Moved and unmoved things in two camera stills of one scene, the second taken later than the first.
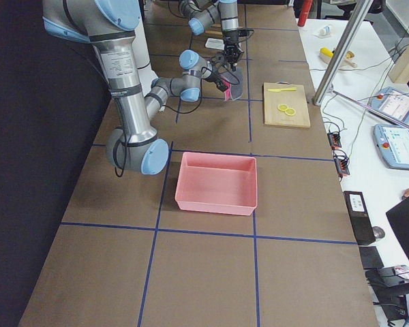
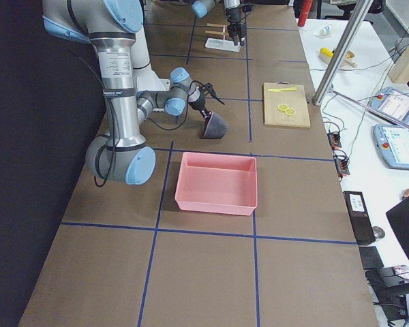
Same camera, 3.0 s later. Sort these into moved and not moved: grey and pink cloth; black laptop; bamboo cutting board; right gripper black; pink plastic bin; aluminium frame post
Moved: grey and pink cloth; right gripper black
Not moved: black laptop; pink plastic bin; aluminium frame post; bamboo cutting board
